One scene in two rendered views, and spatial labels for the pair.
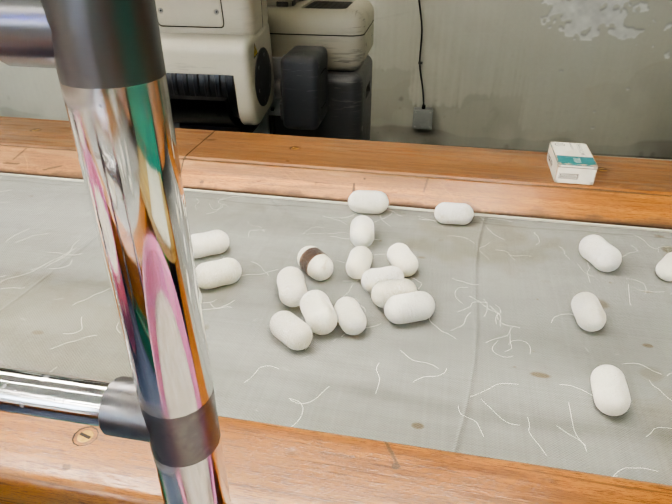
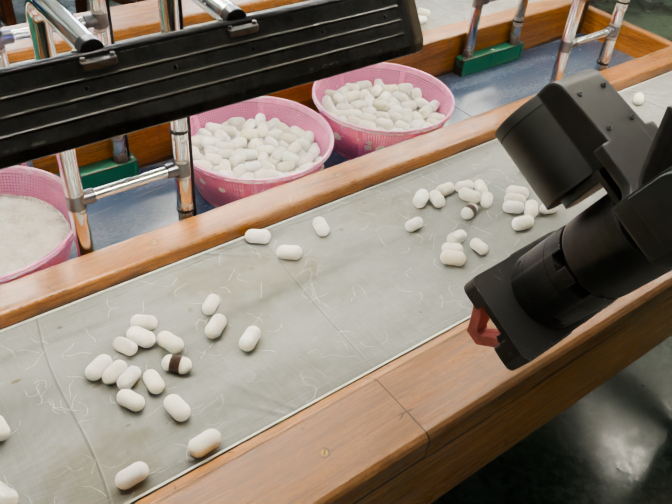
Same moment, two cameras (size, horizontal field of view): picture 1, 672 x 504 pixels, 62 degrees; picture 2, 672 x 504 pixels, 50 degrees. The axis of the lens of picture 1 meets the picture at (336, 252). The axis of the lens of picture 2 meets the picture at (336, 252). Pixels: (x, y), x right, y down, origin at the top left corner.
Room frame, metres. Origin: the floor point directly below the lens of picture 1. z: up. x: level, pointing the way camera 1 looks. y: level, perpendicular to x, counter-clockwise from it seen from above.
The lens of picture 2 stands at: (0.85, -0.30, 1.41)
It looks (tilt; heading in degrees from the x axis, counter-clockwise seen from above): 41 degrees down; 129
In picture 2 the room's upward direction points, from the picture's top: 5 degrees clockwise
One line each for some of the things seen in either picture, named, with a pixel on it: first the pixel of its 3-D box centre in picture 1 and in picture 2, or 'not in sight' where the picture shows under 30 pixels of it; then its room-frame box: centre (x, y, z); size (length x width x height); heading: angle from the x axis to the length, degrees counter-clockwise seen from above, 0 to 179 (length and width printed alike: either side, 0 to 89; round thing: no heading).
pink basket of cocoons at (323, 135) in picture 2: not in sight; (254, 158); (0.08, 0.41, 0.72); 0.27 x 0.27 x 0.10
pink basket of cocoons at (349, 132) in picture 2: not in sight; (380, 116); (0.13, 0.68, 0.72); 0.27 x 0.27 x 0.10
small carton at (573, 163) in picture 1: (570, 162); not in sight; (0.51, -0.23, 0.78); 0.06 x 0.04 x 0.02; 169
